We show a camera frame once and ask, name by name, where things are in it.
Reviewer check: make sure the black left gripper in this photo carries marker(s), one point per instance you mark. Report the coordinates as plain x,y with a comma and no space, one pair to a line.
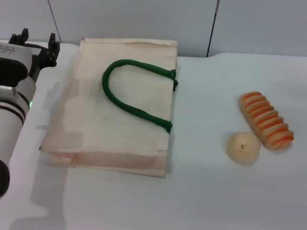
38,56

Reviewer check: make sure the round egg yolk pastry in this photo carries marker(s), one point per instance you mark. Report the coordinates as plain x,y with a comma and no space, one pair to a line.
243,148

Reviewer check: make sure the orange striped bread loaf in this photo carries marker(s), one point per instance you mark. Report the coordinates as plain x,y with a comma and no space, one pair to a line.
266,119

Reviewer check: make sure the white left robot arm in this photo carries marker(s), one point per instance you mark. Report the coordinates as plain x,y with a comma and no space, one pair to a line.
12,119

